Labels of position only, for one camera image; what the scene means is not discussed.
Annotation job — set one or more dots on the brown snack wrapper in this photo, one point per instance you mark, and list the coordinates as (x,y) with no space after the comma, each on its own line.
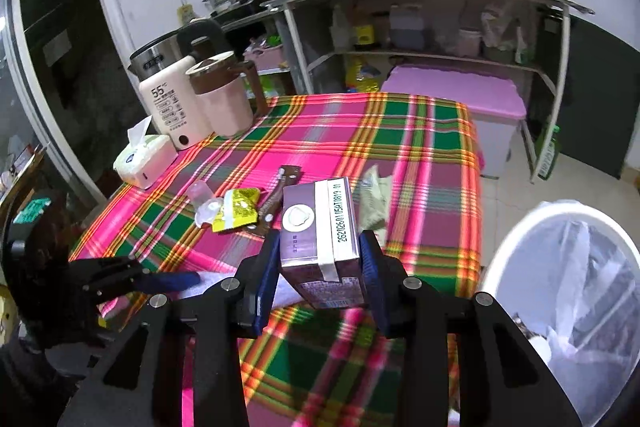
(280,199)

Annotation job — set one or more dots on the yellow green snack wrapper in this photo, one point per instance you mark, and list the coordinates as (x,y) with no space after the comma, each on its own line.
(237,207)

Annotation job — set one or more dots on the storage bin with pink lid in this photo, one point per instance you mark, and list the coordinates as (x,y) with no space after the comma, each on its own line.
(450,89)

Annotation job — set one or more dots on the green plastic bottle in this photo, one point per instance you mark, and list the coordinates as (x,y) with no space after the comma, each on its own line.
(548,154)

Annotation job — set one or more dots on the crumpled plastic bag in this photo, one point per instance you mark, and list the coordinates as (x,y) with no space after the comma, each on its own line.
(502,32)

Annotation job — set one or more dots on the tall clear shelf bottle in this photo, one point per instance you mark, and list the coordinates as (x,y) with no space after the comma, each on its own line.
(340,27)

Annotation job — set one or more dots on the brown and white pitcher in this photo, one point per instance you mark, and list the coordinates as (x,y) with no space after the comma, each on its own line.
(225,102)

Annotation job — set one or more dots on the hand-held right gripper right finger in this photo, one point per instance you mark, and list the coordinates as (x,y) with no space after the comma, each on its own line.
(374,279)

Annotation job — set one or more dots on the dark cloth panel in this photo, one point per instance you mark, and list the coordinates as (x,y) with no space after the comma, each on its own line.
(600,97)

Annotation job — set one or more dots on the clear plastic bin liner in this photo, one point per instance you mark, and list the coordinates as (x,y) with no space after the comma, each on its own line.
(590,287)

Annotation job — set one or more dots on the black cooktop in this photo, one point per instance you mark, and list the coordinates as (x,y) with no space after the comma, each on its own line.
(255,4)

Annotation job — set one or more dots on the small clear plastic cup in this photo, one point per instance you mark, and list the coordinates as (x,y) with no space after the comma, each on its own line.
(200,193)

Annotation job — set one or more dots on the white tissue pack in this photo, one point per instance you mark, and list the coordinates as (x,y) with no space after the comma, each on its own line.
(145,157)

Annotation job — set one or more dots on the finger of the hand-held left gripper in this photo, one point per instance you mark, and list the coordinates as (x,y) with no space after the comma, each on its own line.
(170,282)
(117,294)

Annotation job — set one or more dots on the white round trash bin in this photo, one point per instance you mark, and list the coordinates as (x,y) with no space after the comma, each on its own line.
(505,267)

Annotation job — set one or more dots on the glass door cabinet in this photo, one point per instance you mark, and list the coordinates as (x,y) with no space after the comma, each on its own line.
(45,72)

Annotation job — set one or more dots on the pink plastic basket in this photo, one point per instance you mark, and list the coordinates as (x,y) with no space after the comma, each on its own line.
(265,54)

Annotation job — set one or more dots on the round lidded plastic container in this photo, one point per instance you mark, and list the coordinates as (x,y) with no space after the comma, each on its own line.
(470,42)

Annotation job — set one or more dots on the pink green plaid tablecloth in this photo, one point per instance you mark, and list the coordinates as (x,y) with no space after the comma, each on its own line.
(400,147)

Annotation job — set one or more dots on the translucent plastic jug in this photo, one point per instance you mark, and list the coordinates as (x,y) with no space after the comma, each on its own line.
(406,29)

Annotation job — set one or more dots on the crumpled green wrapper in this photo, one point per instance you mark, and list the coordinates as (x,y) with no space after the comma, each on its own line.
(375,199)

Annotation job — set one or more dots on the purple milk carton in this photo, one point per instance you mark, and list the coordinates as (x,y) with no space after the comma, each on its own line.
(320,252)

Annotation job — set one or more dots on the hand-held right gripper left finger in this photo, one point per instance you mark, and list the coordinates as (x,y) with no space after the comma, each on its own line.
(265,279)

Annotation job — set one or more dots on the yellow cooking oil bottle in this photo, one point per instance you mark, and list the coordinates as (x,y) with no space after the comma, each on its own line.
(362,77)

